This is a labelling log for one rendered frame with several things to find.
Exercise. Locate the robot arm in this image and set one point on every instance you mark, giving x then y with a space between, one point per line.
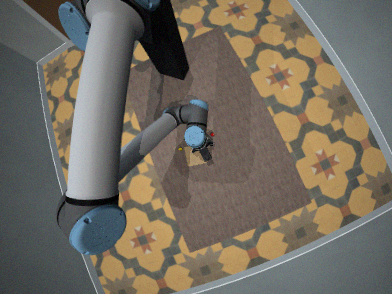
109 28

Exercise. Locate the tan mat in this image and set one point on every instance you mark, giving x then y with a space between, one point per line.
193 158

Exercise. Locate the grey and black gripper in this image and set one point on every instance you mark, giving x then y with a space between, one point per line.
208 144

